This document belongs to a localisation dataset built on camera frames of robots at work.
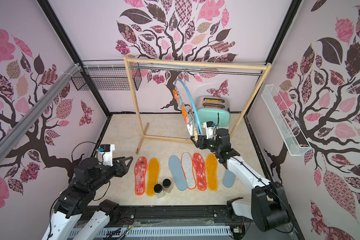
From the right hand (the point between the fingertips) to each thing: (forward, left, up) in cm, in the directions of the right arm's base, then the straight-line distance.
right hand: (193, 139), depth 81 cm
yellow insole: (-6, -12, -19) cm, 23 cm away
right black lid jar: (-22, +14, -9) cm, 28 cm away
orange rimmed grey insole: (-8, +3, -18) cm, 20 cm away
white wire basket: (+2, -50, +7) cm, 51 cm away
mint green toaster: (+27, -17, -2) cm, 32 cm away
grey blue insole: (-13, +9, -19) cm, 25 cm away
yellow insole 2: (-11, +24, -18) cm, 32 cm away
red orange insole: (-8, -4, -18) cm, 21 cm away
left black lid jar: (-24, +18, -9) cm, 32 cm away
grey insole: (-16, -21, -19) cm, 32 cm away
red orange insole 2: (-8, +33, -18) cm, 38 cm away
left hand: (-15, +32, +4) cm, 35 cm away
